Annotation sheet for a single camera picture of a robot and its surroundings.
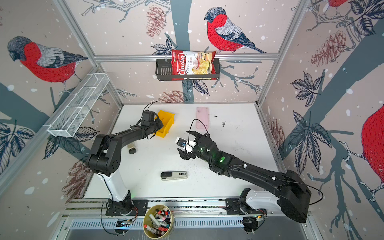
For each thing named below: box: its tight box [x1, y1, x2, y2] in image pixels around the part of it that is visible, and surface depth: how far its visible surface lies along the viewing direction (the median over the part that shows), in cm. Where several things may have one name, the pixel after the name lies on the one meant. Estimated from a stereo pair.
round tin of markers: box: [143, 204, 175, 239], surface depth 63 cm
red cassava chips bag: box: [171, 49, 217, 80], surface depth 90 cm
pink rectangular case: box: [196, 106, 210, 130], surface depth 116 cm
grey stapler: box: [160, 171, 188, 181], surface depth 83 cm
